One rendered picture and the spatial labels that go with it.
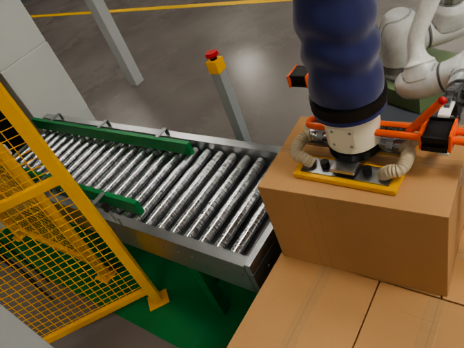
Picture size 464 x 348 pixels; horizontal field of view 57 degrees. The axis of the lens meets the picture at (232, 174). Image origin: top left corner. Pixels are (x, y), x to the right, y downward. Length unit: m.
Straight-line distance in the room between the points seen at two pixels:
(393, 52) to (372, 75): 0.74
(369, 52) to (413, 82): 0.44
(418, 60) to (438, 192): 0.48
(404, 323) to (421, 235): 0.33
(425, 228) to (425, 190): 0.11
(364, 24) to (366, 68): 0.12
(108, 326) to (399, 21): 2.14
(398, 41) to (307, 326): 1.17
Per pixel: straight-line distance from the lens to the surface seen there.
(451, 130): 1.30
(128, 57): 4.80
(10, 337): 1.94
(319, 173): 1.42
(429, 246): 1.41
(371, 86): 1.23
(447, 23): 1.98
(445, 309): 1.59
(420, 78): 1.59
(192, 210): 2.11
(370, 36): 1.19
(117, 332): 2.61
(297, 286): 1.68
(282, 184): 1.45
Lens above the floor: 1.93
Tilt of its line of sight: 39 degrees down
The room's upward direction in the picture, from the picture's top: 23 degrees counter-clockwise
